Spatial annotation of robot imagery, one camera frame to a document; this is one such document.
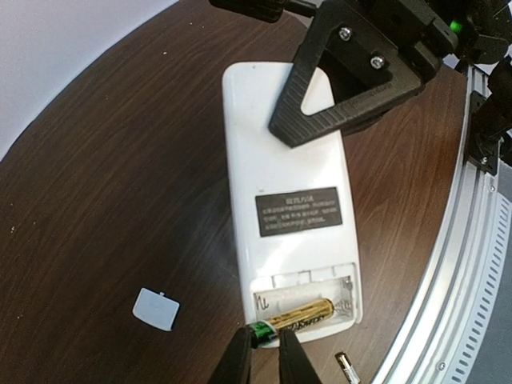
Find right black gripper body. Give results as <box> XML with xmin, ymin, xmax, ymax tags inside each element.
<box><xmin>343</xmin><ymin>1</ymin><xmax>458</xmax><ymax>84</ymax></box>

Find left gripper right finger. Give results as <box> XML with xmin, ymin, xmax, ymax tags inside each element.
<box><xmin>278</xmin><ymin>330</ymin><xmax>321</xmax><ymax>384</ymax></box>

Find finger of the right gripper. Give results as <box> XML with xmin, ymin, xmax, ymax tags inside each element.
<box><xmin>269</xmin><ymin>1</ymin><xmax>424</xmax><ymax>147</ymax></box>

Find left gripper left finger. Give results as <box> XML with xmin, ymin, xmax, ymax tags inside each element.
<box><xmin>214</xmin><ymin>326</ymin><xmax>254</xmax><ymax>384</ymax></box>

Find gold AAA battery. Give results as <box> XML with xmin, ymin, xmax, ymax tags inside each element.
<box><xmin>246</xmin><ymin>298</ymin><xmax>334</xmax><ymax>349</ymax></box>

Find grey battery compartment cover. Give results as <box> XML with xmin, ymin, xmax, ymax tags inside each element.
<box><xmin>132</xmin><ymin>288</ymin><xmax>180</xmax><ymax>332</ymax></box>

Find white red remote control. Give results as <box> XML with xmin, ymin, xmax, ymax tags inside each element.
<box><xmin>222</xmin><ymin>62</ymin><xmax>363</xmax><ymax>342</ymax></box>

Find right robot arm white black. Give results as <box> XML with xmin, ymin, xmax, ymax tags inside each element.
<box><xmin>269</xmin><ymin>1</ymin><xmax>511</xmax><ymax>147</ymax></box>

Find white-tipped AAA battery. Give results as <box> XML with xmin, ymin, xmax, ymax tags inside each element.
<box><xmin>334</xmin><ymin>352</ymin><xmax>361</xmax><ymax>384</ymax></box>

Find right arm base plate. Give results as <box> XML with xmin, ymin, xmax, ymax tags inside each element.
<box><xmin>466</xmin><ymin>59</ymin><xmax>512</xmax><ymax>175</ymax></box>

